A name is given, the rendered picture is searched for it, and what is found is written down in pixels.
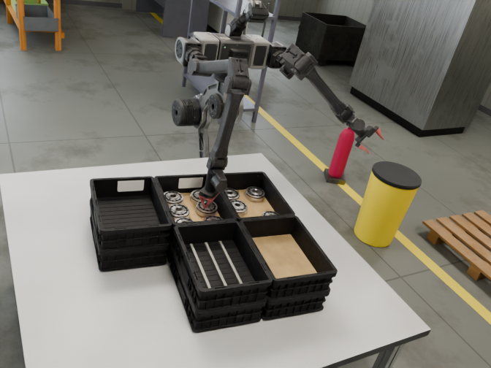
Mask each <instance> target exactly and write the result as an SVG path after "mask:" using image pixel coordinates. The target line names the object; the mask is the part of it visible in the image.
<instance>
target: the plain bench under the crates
mask: <svg viewBox="0 0 491 368"><path fill-rule="evenodd" d="M227 157H228V164H227V167H225V170H223V171H224V173H232V172H265V173H266V175H267V176H268V177H269V178H270V180H271V181H272V182H273V184H274V186H275V187H276V188H277V189H278V191H279V192H280V193H281V195H282V196H283V198H285V200H286V201H287V203H288V204H289V206H290V207H291V208H292V209H293V210H294V212H295V215H296V216H297V217H298V218H299V219H300V220H301V221H302V223H303V224H304V226H305V227H306V229H307V230H308V231H309V232H310V233H311V235H312V236H313V238H314V239H315V240H316V241H317V243H318V244H319V246H320V247H321V249H322V250H323V251H324V252H325V254H326V255H327V257H328V258H329V259H330V261H331V262H332V263H333V264H334V266H335V267H336V269H337V270H338V272H337V274H336V276H335V277H333V278H332V283H330V294H329V296H326V297H325V299H326V301H325V302H323V304H322V305H323V306H324V309H323V310H318V311H314V312H309V313H302V314H297V315H290V316H285V317H281V318H274V319H269V320H265V319H263V318H262V319H261V320H260V321H257V322H253V323H244V324H240V325H236V326H228V327H224V328H220V329H211V330H207V331H200V332H194V331H192V329H191V325H190V323H189V320H188V317H187V314H186V311H185V309H184V306H183V303H182V300H181V297H180V294H179V292H178V288H177V286H176V283H175V280H174V277H173V275H172V271H171V269H170V264H171V263H169V262H168V261H167V263H166V264H160V265H154V266H147V267H135V268H128V269H117V270H110V271H100V270H99V266H98V262H97V257H96V250H95V246H94V238H93V234H92V230H91V222H90V217H91V209H90V204H89V203H90V198H91V188H90V179H93V178H109V177H144V176H152V177H155V176H162V175H196V174H207V173H208V168H207V167H206V165H207V162H208V158H192V159H182V160H173V161H155V162H146V163H137V164H119V165H110V166H93V167H83V168H74V169H57V170H47V171H38V172H20V173H11V174H2V175H0V189H1V199H2V205H3V211H4V220H5V226H6V232H7V241H8V247H9V257H10V263H11V268H12V279H13V284H14V289H15V299H16V305H17V311H18V320H19V326H20V336H21V342H22V347H23V357H24V363H25V368H337V367H341V366H343V365H346V364H349V363H351V362H354V361H357V360H360V359H363V358H366V357H368V356H372V355H374V354H377V353H378V356H377V358H376V360H375V362H374V364H373V367H372V368H392V367H393V365H394V363H395V361H396V359H397V358H398V356H399V354H400V352H401V350H402V348H403V346H404V344H405V343H407V342H411V341H414V340H417V339H419V338H422V337H425V336H427V335H428V334H429V333H430V330H431V328H430V327H429V326H428V325H427V324H426V323H425V322H424V321H423V320H422V319H421V318H420V317H419V316H418V315H417V314H416V313H415V312H414V311H413V310H412V309H411V308H410V307H409V306H408V305H407V304H406V303H405V302H404V301H403V300H402V299H401V298H400V297H399V296H398V295H397V294H396V293H395V292H394V291H393V289H392V288H391V287H390V286H389V285H388V284H387V283H386V282H385V281H384V280H383V279H382V278H381V277H380V276H379V275H378V274H377V273H376V272H375V271H374V269H373V268H372V267H371V266H370V265H369V264H368V263H367V262H366V261H365V260H364V259H363V258H362V257H361V256H360V255H359V254H358V253H357V252H356V251H355V249H353V247H352V246H350V244H349V243H347V241H345V239H344V238H342V236H341V235H339V233H337V232H336V230H335V229H334V228H333V227H332V226H331V225H330V224H329V223H328V222H327V221H326V220H325V219H324V218H323V217H322V216H321V215H320V214H319V213H318V212H317V211H316V209H315V208H314V207H313V206H312V205H311V204H310V203H309V202H308V201H307V200H306V199H305V198H304V197H303V196H302V195H301V194H300V193H299V192H298V191H297V189H296V188H295V187H294V186H293V185H292V184H291V183H290V182H289V181H288V180H287V179H286V178H285V177H284V176H283V175H282V174H281V173H280V172H279V171H278V170H277V169H276V168H275V167H274V166H273V165H272V164H271V163H270V162H269V161H268V160H267V159H266V158H265V157H264V156H263V155H262V154H261V153H255V154H245V155H236V156H227Z"/></svg>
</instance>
